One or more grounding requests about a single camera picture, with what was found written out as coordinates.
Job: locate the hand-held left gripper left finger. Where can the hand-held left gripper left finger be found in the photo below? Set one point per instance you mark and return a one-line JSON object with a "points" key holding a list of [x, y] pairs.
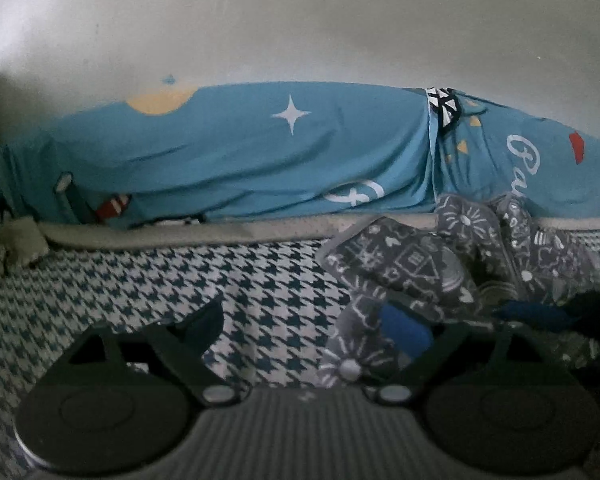
{"points": [[205, 330]]}

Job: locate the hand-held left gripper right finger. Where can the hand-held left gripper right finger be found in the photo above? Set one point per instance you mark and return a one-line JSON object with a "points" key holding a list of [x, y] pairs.
{"points": [[405, 330]]}

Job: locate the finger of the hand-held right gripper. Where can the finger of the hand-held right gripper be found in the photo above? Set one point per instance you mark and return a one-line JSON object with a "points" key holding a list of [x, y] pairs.
{"points": [[530, 315]]}

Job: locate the grey patterned fleece jacket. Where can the grey patterned fleece jacket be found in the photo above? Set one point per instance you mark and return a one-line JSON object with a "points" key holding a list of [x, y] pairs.
{"points": [[405, 260]]}

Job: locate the olive green cloth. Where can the olive green cloth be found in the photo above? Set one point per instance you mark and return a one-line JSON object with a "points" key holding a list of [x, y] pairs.
{"points": [[15, 240]]}

